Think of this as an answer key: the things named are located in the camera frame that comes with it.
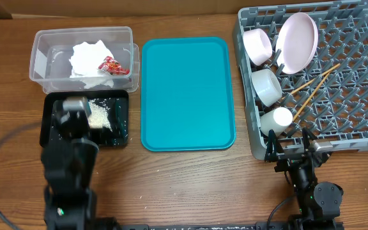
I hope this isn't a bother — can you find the large white plate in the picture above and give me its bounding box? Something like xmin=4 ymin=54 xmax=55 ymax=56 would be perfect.
xmin=275 ymin=12 xmax=319 ymax=74

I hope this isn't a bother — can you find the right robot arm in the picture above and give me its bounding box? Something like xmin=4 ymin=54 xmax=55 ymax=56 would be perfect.
xmin=264 ymin=128 xmax=344 ymax=230

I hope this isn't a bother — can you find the grey dishwasher rack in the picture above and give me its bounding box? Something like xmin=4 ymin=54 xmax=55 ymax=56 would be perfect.
xmin=233 ymin=1 xmax=368 ymax=159

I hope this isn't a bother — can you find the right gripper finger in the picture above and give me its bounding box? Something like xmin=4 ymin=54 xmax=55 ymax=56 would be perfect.
xmin=302 ymin=128 xmax=317 ymax=153
xmin=264 ymin=129 xmax=283 ymax=160

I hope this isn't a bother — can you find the teal serving tray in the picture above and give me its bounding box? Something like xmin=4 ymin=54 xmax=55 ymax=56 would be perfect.
xmin=141 ymin=36 xmax=236 ymax=152

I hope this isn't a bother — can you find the black plastic tray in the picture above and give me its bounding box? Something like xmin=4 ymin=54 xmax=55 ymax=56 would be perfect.
xmin=40 ymin=89 xmax=128 ymax=147

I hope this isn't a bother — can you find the grey bowl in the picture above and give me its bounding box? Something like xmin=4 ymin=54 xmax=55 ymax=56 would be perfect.
xmin=250 ymin=69 xmax=282 ymax=107

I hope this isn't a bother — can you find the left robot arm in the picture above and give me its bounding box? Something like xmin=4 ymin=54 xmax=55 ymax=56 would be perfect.
xmin=41 ymin=97 xmax=121 ymax=230

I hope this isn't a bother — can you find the white cup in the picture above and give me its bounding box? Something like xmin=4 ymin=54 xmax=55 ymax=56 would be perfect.
xmin=260 ymin=107 xmax=293 ymax=136

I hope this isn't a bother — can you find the clear plastic bin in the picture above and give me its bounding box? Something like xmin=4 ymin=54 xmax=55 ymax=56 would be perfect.
xmin=29 ymin=26 xmax=140 ymax=93

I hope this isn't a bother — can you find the small white plate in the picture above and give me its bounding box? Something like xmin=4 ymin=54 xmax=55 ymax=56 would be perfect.
xmin=243 ymin=29 xmax=272 ymax=66

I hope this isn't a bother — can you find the red snack wrapper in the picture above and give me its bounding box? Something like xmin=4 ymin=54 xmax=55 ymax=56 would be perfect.
xmin=98 ymin=56 xmax=130 ymax=75

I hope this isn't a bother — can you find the white napkin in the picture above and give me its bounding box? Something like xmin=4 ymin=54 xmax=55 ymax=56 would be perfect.
xmin=69 ymin=40 xmax=114 ymax=89

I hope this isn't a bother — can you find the wooden chopstick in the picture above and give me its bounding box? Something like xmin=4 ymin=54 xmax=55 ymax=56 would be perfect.
xmin=292 ymin=73 xmax=330 ymax=122
xmin=290 ymin=63 xmax=341 ymax=95

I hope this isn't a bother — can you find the pile of rice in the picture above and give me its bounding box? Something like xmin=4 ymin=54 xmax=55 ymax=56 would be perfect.
xmin=88 ymin=98 xmax=128 ymax=146

